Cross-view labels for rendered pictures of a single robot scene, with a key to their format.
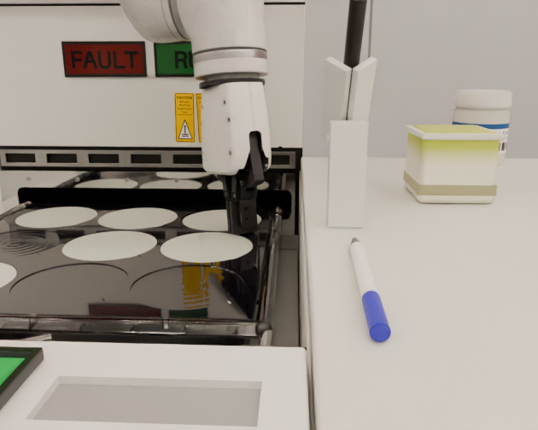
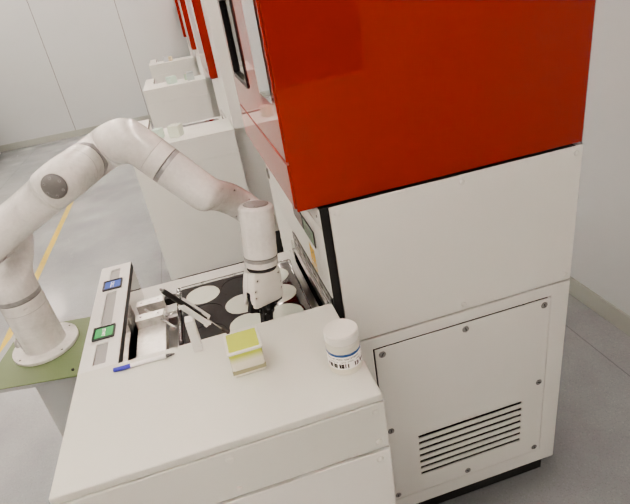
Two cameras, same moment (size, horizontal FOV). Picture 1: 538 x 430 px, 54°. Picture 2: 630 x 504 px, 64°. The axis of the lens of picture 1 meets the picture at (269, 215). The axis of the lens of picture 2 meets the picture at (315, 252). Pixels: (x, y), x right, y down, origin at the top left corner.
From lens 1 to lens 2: 1.33 m
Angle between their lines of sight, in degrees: 71
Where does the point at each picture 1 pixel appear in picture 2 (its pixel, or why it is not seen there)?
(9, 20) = not seen: hidden behind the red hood
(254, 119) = (248, 288)
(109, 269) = (219, 314)
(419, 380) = (100, 379)
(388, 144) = not seen: outside the picture
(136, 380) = (107, 349)
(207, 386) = (106, 357)
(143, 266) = (222, 319)
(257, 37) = (251, 256)
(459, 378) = (100, 383)
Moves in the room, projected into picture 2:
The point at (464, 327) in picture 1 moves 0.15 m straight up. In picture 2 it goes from (121, 382) to (97, 328)
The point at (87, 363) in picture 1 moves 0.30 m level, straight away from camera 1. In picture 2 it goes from (112, 341) to (215, 289)
